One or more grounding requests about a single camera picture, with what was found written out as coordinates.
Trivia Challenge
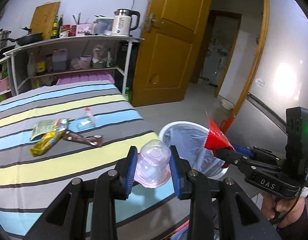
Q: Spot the clear plastic jelly cup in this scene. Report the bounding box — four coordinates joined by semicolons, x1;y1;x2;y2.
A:
134;139;171;189

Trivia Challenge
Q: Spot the person's right forearm sleeve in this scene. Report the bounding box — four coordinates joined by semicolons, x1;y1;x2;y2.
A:
276;207;308;240

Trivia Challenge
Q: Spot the wooden cutting board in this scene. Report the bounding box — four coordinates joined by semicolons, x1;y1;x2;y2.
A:
30;2;61;40

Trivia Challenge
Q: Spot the white trash bin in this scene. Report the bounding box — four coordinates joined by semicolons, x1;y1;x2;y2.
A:
158;120;231;181

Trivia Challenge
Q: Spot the green detergent bottle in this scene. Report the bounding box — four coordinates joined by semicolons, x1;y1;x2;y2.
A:
125;87;132;103

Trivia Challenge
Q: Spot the white electric kettle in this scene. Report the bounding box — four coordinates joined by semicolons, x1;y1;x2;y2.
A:
111;9;140;37

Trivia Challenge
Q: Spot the steel steamer pot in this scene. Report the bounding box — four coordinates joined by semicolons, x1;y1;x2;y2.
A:
0;29;11;51

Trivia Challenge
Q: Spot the grey bin liner bag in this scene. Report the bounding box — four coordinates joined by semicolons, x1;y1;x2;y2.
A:
161;125;226;178

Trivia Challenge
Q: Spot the white metal shelf unit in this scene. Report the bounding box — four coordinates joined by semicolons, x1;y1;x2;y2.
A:
0;35;144;93

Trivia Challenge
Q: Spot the silver refrigerator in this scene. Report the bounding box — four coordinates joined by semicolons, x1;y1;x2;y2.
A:
226;0;308;154

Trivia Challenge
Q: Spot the clear plastic cup red rim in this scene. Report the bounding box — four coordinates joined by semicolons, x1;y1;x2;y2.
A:
75;107;96;131

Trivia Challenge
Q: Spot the green-label oil bottle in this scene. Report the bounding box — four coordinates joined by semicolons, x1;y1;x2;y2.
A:
51;15;58;39

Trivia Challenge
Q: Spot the brown chocolate wrapper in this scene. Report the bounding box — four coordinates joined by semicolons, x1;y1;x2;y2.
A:
62;129;103;147

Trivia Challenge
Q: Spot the person's right hand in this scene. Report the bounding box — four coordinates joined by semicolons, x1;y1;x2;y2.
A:
261;192;305;228

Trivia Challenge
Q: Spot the red dustpan handle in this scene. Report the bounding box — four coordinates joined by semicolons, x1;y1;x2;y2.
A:
220;115;236;134

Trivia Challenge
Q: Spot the pink plastic basket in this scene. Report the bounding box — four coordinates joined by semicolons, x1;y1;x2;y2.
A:
0;77;10;92

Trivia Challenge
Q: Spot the red-lid sauce jar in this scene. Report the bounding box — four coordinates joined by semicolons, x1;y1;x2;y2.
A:
59;24;70;38

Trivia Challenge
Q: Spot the pink chopstick holder box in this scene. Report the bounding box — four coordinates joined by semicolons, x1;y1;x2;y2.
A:
76;23;94;36

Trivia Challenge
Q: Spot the large dark liquid jug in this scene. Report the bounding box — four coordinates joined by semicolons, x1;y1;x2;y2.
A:
52;48;68;72

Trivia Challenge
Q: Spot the yellow snack bag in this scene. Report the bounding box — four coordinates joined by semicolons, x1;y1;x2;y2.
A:
30;118;69;157

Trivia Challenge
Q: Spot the green snack wrapper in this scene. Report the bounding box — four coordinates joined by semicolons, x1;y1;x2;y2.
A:
30;119;56;141

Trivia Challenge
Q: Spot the clear plastic storage container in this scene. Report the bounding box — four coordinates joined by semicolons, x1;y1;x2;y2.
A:
93;17;114;35

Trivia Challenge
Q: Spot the dark sauce bottle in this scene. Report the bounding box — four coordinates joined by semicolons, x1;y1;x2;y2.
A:
57;15;63;38

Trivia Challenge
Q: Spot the red noodle packet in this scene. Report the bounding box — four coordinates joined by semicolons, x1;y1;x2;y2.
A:
204;113;235;157

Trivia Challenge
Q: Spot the black frying pan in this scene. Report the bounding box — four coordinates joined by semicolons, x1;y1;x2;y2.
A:
3;27;43;46

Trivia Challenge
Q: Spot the striped tablecloth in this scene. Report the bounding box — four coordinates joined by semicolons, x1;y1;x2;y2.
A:
0;80;192;238

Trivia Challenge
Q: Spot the yellow-label bottle on shelf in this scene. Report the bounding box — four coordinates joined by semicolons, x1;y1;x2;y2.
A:
36;51;46;75

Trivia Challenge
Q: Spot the yellow wooden door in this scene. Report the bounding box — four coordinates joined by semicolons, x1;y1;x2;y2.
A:
132;0;211;106

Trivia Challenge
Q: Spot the white bowl on floor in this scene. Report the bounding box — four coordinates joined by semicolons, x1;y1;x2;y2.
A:
221;99;235;111

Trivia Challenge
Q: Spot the pink storage box lid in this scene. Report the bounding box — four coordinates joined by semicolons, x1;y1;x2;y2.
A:
56;71;115;85

